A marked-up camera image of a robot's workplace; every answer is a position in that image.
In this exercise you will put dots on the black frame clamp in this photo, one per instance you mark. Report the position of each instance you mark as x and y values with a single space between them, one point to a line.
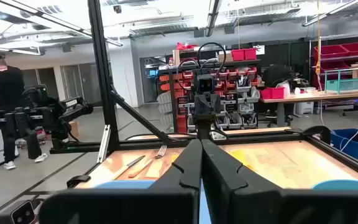
78 180

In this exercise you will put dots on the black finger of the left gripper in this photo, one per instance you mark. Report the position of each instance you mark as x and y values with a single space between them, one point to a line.
210 102
201 102

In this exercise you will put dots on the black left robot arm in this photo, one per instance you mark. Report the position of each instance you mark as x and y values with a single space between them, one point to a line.
204 130

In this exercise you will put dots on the person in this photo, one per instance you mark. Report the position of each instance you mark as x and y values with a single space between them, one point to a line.
6 87

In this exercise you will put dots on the blue plastic tub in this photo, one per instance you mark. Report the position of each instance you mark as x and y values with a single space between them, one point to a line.
346 149

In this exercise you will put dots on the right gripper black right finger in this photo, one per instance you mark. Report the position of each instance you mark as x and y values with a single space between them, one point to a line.
259 205

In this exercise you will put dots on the black table-level camera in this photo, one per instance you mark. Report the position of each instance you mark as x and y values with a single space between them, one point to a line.
20 213

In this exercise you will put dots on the silver metal bracket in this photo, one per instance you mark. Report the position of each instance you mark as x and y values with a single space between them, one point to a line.
103 144

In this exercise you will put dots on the rack of red parts bins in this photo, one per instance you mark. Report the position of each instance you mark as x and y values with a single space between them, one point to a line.
185 76

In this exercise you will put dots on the wooden work table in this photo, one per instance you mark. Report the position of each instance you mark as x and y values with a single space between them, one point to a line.
322 96

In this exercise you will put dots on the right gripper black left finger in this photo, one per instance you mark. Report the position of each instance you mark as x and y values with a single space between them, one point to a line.
166 205

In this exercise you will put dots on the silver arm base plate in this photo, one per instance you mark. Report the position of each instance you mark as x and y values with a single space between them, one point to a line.
217 136

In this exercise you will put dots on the metal shelf with red bins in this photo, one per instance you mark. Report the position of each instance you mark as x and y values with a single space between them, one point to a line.
331 51

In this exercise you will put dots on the small cardboard box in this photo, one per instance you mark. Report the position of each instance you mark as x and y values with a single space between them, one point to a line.
74 129

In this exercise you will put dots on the long ceiling light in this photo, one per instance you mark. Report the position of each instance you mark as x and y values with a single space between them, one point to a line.
57 23
331 13
213 15

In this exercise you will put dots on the red storage bin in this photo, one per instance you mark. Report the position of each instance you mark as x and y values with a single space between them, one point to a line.
238 55
250 54

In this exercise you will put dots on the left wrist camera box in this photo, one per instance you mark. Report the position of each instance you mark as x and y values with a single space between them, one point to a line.
205 84

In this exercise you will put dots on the black mobile robot arms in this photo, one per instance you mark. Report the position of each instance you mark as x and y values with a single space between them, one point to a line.
42 115

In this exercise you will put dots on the black aluminium rig frame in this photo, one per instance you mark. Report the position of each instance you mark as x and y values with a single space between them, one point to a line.
102 77

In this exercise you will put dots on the white trash bin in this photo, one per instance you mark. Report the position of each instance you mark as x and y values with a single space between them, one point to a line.
304 105

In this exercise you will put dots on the blue plastic bowl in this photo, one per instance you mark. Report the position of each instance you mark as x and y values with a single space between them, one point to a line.
346 185

